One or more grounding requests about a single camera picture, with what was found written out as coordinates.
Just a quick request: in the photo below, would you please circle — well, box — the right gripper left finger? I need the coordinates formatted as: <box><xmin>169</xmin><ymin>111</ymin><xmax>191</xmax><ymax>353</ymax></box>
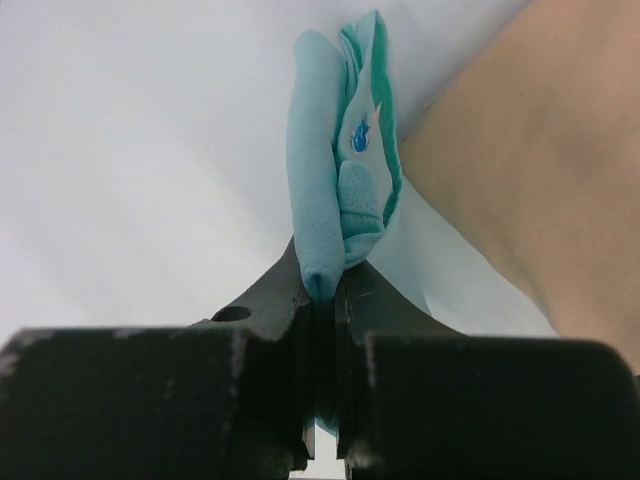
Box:
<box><xmin>1</xmin><ymin>248</ymin><xmax>314</xmax><ymax>479</ymax></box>

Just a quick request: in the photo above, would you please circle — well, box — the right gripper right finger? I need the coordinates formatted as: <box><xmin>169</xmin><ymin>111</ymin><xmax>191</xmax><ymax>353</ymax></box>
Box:
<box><xmin>335</xmin><ymin>264</ymin><xmax>639</xmax><ymax>479</ymax></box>

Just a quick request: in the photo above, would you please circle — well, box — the folded beige t shirt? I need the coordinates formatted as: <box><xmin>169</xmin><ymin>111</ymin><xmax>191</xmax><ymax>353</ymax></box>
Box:
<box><xmin>401</xmin><ymin>1</ymin><xmax>639</xmax><ymax>368</ymax></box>

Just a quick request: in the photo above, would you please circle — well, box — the teal green t shirt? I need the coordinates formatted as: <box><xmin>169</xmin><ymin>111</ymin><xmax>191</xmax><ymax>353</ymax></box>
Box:
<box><xmin>287</xmin><ymin>8</ymin><xmax>436</xmax><ymax>436</ymax></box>

